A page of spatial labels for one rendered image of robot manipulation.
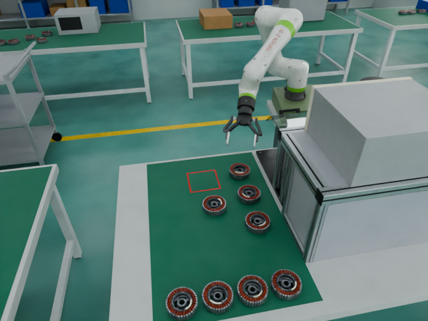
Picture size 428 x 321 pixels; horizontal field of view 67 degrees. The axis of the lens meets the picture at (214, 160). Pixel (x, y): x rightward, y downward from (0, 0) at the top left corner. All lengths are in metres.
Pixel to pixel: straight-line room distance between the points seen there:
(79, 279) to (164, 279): 1.12
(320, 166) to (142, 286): 0.80
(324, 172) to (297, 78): 1.10
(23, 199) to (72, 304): 0.77
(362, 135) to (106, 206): 2.13
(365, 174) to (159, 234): 0.86
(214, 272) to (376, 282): 0.61
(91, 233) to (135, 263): 1.24
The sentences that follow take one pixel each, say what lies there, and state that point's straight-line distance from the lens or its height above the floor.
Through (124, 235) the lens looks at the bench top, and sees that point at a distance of 1.52.
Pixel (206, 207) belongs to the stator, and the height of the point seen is 0.79.
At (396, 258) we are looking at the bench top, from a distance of 1.57.
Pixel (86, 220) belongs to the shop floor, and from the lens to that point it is 2.72.
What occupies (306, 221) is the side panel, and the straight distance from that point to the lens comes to 1.35.
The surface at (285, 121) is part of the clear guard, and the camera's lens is 1.63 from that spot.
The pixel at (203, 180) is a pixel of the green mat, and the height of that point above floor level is 0.75.
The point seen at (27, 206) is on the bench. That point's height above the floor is 0.75.
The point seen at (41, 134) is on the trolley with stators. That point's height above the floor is 0.19.
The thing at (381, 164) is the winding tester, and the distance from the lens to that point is 1.21.
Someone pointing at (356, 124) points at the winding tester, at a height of 1.32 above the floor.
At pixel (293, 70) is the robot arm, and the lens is 2.23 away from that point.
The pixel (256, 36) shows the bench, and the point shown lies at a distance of 4.05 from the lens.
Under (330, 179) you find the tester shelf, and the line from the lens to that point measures 1.23.
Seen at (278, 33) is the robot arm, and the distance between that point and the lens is 1.85.
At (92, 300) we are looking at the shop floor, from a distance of 2.28.
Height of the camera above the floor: 1.87
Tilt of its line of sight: 37 degrees down
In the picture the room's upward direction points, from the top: 1 degrees counter-clockwise
